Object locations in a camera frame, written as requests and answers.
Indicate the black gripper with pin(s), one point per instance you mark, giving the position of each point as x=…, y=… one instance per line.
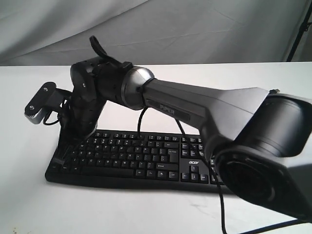
x=78, y=121

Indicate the black acer keyboard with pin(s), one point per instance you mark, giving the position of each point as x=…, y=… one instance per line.
x=145, y=161

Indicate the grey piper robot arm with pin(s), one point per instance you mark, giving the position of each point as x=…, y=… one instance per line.
x=258, y=137

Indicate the grey backdrop cloth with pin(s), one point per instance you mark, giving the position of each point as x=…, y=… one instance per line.
x=56, y=32

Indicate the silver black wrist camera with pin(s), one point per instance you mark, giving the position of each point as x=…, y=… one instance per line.
x=47, y=99

